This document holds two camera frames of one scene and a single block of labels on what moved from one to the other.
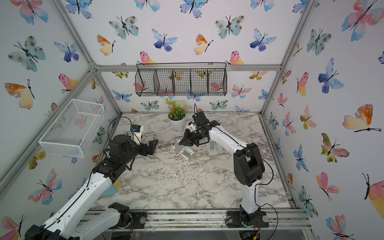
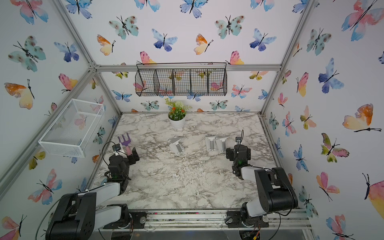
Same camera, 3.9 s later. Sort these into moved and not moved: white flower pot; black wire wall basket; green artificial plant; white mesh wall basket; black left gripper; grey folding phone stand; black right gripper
Moved: black right gripper; black left gripper
Not moved: grey folding phone stand; black wire wall basket; white flower pot; white mesh wall basket; green artificial plant
